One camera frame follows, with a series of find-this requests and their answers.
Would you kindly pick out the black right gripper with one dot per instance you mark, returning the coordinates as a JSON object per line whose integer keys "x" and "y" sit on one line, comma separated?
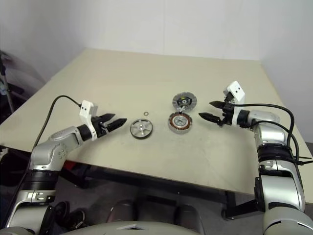
{"x": 228, "y": 112}

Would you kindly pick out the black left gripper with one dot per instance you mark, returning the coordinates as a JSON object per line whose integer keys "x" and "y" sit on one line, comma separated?
{"x": 100, "y": 126}

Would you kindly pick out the silver metal wheel disc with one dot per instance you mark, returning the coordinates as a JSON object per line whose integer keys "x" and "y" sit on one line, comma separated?
{"x": 141, "y": 128}

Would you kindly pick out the silver motor end cover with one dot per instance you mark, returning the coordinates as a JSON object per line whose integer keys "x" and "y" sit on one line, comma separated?
{"x": 184, "y": 101}

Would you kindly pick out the grey motor stator housing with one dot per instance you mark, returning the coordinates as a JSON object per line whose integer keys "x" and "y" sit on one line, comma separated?
{"x": 180, "y": 123}

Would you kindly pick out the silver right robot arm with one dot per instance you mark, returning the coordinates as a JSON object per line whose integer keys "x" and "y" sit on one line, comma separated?
{"x": 271, "y": 137}

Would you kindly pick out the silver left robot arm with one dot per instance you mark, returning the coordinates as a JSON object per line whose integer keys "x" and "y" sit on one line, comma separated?
{"x": 49, "y": 147}

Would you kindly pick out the dark rounded shape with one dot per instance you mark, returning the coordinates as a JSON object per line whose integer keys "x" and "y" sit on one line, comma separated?
{"x": 122, "y": 211}

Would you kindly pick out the black shoe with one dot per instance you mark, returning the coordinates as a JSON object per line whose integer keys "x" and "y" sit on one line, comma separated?
{"x": 61, "y": 210}
{"x": 77, "y": 219}

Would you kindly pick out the grey metal stand pole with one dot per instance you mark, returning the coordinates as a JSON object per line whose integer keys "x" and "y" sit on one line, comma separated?
{"x": 6, "y": 88}

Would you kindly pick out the silver robot torso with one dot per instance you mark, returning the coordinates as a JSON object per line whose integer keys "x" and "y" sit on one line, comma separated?
{"x": 146, "y": 231}

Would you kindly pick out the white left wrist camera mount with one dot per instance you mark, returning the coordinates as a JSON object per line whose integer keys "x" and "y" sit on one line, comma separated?
{"x": 85, "y": 110}

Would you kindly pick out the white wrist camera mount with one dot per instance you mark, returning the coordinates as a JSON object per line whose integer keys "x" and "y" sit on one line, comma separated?
{"x": 238, "y": 91}
{"x": 85, "y": 110}

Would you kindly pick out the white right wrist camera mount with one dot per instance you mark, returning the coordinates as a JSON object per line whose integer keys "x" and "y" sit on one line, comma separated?
{"x": 238, "y": 91}

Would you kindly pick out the black table frame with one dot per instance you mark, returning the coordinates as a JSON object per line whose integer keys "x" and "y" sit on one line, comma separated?
{"x": 146, "y": 178}

